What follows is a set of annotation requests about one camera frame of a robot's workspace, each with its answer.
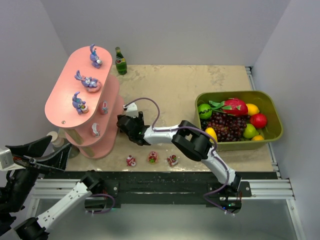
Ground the green glass bottle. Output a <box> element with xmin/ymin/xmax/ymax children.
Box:
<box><xmin>115</xmin><ymin>47</ymin><xmax>127</xmax><ymax>75</ymax></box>

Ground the purple grape bunch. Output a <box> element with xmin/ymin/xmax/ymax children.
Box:
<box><xmin>200</xmin><ymin>112</ymin><xmax>250</xmax><ymax>143</ymax></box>

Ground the red white cake toy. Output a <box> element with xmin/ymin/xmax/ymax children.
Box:
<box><xmin>126</xmin><ymin>155</ymin><xmax>136</xmax><ymax>167</ymax></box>

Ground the purple bunny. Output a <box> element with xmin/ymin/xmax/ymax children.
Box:
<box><xmin>74</xmin><ymin>70</ymin><xmax>102</xmax><ymax>93</ymax></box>

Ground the pink dragon fruit toy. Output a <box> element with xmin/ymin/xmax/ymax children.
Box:
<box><xmin>209</xmin><ymin>98</ymin><xmax>249</xmax><ymax>117</ymax></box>

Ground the strawberry cake toy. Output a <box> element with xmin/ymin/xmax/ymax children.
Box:
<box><xmin>167</xmin><ymin>154</ymin><xmax>179</xmax><ymax>167</ymax></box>

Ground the small purple bunny cupcake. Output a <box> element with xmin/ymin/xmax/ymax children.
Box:
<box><xmin>72</xmin><ymin>91</ymin><xmax>89</xmax><ymax>115</ymax></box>

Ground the pink tiered shelf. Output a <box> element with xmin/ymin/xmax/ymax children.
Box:
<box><xmin>44</xmin><ymin>46</ymin><xmax>124</xmax><ymax>159</ymax></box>

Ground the green soap dispenser bottle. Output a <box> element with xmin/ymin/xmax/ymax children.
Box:
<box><xmin>47</xmin><ymin>131</ymin><xmax>80</xmax><ymax>159</ymax></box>

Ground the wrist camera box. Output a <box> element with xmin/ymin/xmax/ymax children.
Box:
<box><xmin>123</xmin><ymin>102</ymin><xmax>139</xmax><ymax>118</ymax></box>
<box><xmin>0</xmin><ymin>146</ymin><xmax>15</xmax><ymax>172</ymax></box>

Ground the pink egg shaped toy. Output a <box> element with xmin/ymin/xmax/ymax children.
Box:
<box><xmin>99</xmin><ymin>101</ymin><xmax>109</xmax><ymax>115</ymax></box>

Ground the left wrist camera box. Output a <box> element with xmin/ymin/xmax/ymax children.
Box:
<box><xmin>0</xmin><ymin>146</ymin><xmax>15</xmax><ymax>172</ymax></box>

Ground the pink round cake toy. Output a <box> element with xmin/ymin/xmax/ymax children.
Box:
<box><xmin>147</xmin><ymin>151</ymin><xmax>158</xmax><ymax>164</ymax></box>

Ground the orange fruit toy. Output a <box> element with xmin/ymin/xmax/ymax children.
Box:
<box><xmin>251</xmin><ymin>135</ymin><xmax>264</xmax><ymax>141</ymax></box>

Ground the purple bunny figure toy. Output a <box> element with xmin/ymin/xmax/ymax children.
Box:
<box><xmin>89</xmin><ymin>44</ymin><xmax>103</xmax><ymax>69</ymax></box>

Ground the yellow mango toy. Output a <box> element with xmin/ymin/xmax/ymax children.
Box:
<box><xmin>205</xmin><ymin>127</ymin><xmax>218</xmax><ymax>143</ymax></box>

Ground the aluminium rail frame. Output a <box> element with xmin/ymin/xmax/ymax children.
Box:
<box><xmin>33</xmin><ymin>65</ymin><xmax>294</xmax><ymax>202</ymax></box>

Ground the black base frame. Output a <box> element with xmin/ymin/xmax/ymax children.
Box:
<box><xmin>44</xmin><ymin>170</ymin><xmax>252</xmax><ymax>213</ymax></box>

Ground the pink white cake toy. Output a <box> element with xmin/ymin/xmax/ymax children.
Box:
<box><xmin>90</xmin><ymin>122</ymin><xmax>100</xmax><ymax>138</ymax></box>

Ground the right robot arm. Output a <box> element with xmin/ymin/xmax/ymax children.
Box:
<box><xmin>116</xmin><ymin>113</ymin><xmax>242</xmax><ymax>192</ymax></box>

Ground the red apple toy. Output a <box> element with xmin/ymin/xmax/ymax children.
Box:
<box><xmin>250</xmin><ymin>113</ymin><xmax>268</xmax><ymax>129</ymax></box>

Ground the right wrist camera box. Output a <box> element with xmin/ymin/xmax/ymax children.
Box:
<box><xmin>123</xmin><ymin>102</ymin><xmax>139</xmax><ymax>118</ymax></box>

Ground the green pear toy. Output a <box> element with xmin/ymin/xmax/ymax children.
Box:
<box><xmin>243</xmin><ymin>123</ymin><xmax>259</xmax><ymax>139</ymax></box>

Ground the yellow lemon toy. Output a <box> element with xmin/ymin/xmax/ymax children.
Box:
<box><xmin>246</xmin><ymin>103</ymin><xmax>260</xmax><ymax>116</ymax></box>

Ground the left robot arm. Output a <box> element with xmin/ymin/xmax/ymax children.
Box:
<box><xmin>0</xmin><ymin>135</ymin><xmax>104</xmax><ymax>240</ymax></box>

